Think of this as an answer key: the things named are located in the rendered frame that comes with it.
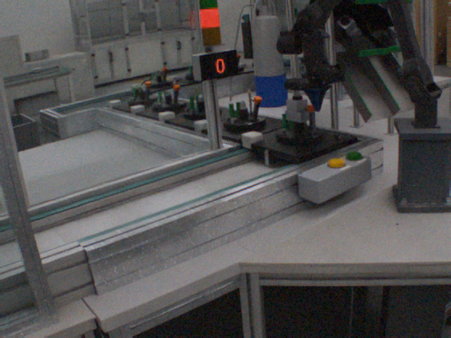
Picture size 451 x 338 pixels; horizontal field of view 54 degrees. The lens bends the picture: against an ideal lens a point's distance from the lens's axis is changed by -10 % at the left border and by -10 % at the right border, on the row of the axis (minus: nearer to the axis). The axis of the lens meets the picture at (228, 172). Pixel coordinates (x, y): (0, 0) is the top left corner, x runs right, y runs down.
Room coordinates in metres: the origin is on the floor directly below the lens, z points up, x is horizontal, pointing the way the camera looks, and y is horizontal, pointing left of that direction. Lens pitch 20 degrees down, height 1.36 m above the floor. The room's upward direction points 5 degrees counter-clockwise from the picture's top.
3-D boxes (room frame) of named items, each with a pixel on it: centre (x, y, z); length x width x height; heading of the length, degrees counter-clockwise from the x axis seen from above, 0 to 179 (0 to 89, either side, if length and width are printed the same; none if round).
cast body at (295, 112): (1.33, -0.21, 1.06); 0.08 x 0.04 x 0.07; 35
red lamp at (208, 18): (1.31, 0.01, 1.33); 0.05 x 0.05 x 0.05
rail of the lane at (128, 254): (1.04, -0.07, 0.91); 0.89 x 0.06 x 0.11; 125
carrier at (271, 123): (1.53, -0.07, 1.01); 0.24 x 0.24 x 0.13; 35
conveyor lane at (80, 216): (1.17, 0.05, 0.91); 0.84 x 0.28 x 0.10; 125
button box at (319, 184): (1.10, -0.27, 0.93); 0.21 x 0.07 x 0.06; 125
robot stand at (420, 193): (1.05, -0.49, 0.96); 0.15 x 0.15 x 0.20; 76
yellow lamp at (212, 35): (1.31, 0.01, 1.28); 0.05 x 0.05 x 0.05
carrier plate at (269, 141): (1.32, -0.21, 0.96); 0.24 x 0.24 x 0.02; 35
